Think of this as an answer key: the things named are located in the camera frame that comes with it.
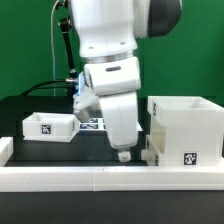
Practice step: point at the marker tag sheet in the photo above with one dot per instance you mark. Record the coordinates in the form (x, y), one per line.
(93, 124)

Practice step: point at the white fence frame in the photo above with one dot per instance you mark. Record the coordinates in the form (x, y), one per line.
(47, 179)

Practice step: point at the white drawer tray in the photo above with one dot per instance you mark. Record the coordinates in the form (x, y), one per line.
(154, 152)
(53, 127)

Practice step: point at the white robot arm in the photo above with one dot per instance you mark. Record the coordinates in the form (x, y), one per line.
(108, 30)

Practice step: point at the white drawer housing box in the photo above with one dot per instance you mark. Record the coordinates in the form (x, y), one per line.
(193, 128)

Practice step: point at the white front drawer tray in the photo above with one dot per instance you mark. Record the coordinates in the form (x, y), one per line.
(154, 152)

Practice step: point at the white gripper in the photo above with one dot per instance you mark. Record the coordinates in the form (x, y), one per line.
(120, 113)

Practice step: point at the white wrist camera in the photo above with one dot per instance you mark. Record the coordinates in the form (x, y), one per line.
(113, 77)

